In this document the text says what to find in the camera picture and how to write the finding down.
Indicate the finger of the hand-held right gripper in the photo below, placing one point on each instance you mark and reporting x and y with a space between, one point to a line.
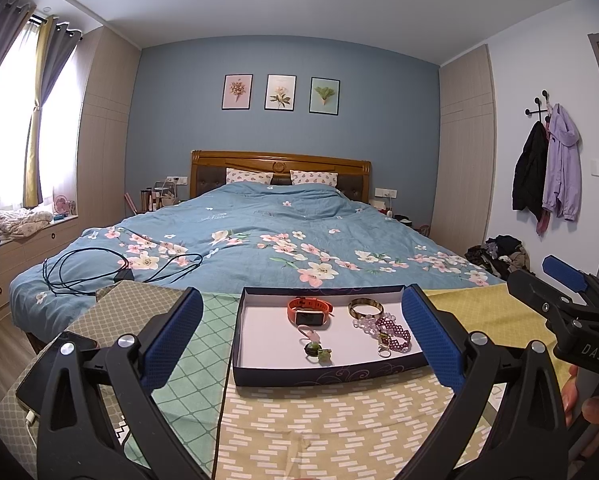
527 282
564 272

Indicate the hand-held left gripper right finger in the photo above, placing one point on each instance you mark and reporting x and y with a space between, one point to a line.
429 342

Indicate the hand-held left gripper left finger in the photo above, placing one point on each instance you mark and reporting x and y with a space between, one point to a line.
172 342

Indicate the gold bangle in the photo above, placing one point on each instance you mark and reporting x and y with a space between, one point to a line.
352 311

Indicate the navy cardboard box tray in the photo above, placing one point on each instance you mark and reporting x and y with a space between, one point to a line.
269 330

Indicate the orange smartwatch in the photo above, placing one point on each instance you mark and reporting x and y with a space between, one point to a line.
307 317

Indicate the pile of dark clothes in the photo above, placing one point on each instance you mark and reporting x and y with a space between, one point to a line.
499 252

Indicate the pink hanging garment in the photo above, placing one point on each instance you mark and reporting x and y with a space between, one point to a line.
542 222

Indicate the black charger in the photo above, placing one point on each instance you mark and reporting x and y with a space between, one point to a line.
124 276

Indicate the black jacket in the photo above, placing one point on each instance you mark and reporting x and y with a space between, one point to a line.
528 175

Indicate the purple jacket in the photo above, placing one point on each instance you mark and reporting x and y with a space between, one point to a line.
562 165

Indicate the cluttered dark nightstand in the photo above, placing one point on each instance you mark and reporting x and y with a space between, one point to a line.
404 221

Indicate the patchwork printed cloth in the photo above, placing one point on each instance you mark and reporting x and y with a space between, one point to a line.
329 425

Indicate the black smartphone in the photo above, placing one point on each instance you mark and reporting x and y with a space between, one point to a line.
39 375

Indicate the beige wardrobe by door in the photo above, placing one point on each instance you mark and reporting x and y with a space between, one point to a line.
462 160

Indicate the bottles on nightstand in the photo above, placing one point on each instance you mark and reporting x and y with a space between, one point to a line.
157 199

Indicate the blue floral duvet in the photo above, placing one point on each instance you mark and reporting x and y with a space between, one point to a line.
259 215

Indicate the window bench cabinet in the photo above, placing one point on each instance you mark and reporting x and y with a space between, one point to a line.
34 255

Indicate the small pink fan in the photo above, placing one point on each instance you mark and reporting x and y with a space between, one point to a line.
62 206

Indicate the white patterned pillow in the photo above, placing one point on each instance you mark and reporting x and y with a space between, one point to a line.
249 176
313 178

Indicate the crumpled light blanket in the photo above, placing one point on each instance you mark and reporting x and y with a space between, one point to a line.
19 221

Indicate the beige wardrobe by window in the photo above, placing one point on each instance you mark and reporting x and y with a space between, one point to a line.
107 150

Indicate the wooden headboard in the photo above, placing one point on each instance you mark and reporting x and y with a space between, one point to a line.
279 157

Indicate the yellow curtain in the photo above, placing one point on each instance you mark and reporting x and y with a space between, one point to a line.
34 160

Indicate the framed pink flower picture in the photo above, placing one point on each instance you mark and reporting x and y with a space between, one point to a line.
237 92

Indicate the framed white flower picture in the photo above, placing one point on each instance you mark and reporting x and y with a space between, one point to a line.
280 92

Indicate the narrow grey curtain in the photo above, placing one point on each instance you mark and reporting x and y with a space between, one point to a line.
62 65

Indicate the white light switch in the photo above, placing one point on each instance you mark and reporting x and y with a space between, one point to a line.
596 168

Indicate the white wall socket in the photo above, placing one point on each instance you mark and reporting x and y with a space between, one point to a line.
177 179
385 192

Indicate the black wall coat hooks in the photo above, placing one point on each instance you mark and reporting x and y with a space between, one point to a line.
534 110

